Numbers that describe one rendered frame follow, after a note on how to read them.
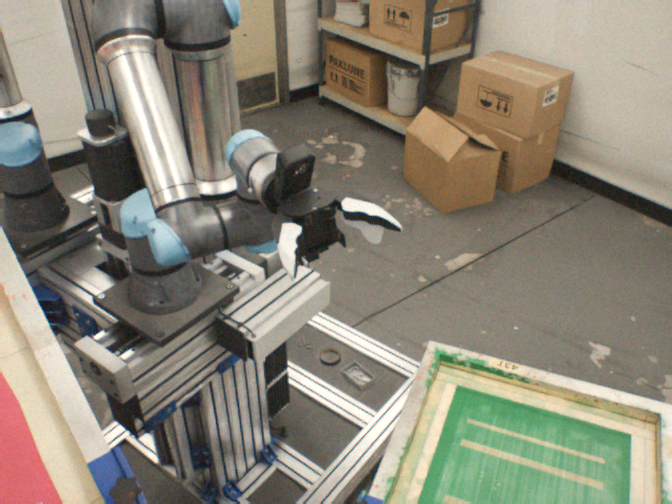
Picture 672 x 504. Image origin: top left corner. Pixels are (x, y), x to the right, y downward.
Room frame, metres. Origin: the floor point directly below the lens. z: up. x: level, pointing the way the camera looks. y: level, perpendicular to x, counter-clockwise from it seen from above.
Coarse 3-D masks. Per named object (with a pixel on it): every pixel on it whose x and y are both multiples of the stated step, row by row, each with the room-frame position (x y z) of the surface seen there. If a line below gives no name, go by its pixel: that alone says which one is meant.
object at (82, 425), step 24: (0, 240) 0.87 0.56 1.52; (0, 264) 0.83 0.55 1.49; (24, 288) 0.80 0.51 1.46; (24, 312) 0.77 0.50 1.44; (24, 336) 0.75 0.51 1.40; (48, 336) 0.74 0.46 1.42; (48, 360) 0.71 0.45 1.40; (48, 384) 0.68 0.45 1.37; (72, 384) 0.68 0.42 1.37; (72, 408) 0.65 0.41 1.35; (72, 432) 0.62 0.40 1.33; (96, 432) 0.63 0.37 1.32; (96, 456) 0.60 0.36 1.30
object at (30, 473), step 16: (0, 384) 0.68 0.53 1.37; (0, 400) 0.66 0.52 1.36; (16, 400) 0.67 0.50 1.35; (0, 416) 0.64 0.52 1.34; (16, 416) 0.64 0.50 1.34; (0, 432) 0.62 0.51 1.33; (16, 432) 0.62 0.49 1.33; (0, 448) 0.60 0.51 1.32; (16, 448) 0.60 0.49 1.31; (32, 448) 0.61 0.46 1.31; (0, 464) 0.58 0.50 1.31; (16, 464) 0.58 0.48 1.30; (32, 464) 0.59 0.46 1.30; (0, 480) 0.56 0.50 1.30; (16, 480) 0.56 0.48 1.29; (32, 480) 0.57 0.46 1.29; (48, 480) 0.57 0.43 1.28; (0, 496) 0.54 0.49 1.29; (16, 496) 0.54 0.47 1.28; (32, 496) 0.55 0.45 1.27; (48, 496) 0.55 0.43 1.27
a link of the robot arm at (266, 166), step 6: (270, 156) 0.83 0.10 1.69; (258, 162) 0.82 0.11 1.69; (264, 162) 0.81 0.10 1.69; (270, 162) 0.81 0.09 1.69; (252, 168) 0.82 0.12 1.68; (258, 168) 0.81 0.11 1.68; (264, 168) 0.80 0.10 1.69; (270, 168) 0.79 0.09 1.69; (252, 174) 0.81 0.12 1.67; (258, 174) 0.80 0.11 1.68; (264, 174) 0.79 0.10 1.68; (270, 174) 0.79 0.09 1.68; (252, 180) 0.80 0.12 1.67; (258, 180) 0.79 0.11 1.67; (264, 180) 0.78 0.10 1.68; (252, 186) 0.81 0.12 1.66; (258, 186) 0.78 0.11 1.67; (252, 192) 0.80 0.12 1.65; (258, 192) 0.78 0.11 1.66; (258, 198) 0.79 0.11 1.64
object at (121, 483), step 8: (120, 480) 0.53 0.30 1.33; (128, 480) 0.54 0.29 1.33; (112, 488) 0.52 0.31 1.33; (120, 488) 0.52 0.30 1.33; (128, 488) 0.53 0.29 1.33; (136, 488) 0.53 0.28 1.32; (112, 496) 0.51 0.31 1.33; (120, 496) 0.52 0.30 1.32; (128, 496) 0.52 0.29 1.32; (136, 496) 0.52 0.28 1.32
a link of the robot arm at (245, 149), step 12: (240, 132) 0.91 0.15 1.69; (252, 132) 0.91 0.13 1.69; (228, 144) 0.90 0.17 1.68; (240, 144) 0.88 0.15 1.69; (252, 144) 0.87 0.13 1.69; (264, 144) 0.87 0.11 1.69; (228, 156) 0.89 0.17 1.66; (240, 156) 0.86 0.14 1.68; (252, 156) 0.84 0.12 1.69; (264, 156) 0.83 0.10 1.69; (240, 168) 0.84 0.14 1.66; (240, 180) 0.85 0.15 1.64; (240, 192) 0.85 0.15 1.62
